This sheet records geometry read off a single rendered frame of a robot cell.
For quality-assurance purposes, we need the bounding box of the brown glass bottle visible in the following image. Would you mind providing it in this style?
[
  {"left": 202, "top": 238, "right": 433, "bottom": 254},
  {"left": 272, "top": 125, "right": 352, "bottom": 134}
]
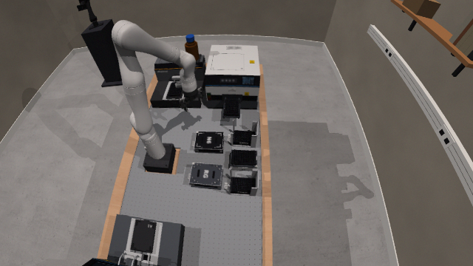
[{"left": 185, "top": 42, "right": 199, "bottom": 61}]

